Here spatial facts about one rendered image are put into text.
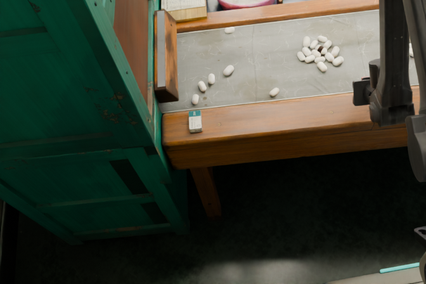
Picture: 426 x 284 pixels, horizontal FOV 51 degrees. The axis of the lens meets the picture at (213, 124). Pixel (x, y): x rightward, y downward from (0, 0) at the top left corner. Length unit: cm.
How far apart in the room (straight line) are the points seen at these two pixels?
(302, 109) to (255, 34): 33
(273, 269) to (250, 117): 81
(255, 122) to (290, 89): 16
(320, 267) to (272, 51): 91
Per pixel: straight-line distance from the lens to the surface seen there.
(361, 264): 193
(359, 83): 117
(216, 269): 189
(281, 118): 125
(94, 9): 80
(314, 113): 127
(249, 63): 139
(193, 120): 124
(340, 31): 148
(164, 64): 127
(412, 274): 168
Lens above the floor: 185
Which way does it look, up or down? 60 degrees down
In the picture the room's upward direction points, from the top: 12 degrees counter-clockwise
